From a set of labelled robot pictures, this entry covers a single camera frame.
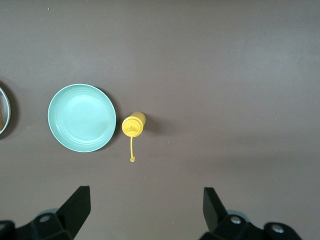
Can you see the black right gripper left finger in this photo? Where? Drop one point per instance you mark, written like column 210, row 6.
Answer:
column 72, row 212

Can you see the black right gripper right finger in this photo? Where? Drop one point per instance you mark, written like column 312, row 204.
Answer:
column 217, row 215

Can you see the yellow mustard squeeze bottle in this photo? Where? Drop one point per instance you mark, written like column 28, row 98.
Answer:
column 133, row 125

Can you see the mint green plate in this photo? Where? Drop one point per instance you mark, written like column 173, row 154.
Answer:
column 82, row 117

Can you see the beige plate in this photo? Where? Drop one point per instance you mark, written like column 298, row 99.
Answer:
column 7, row 110

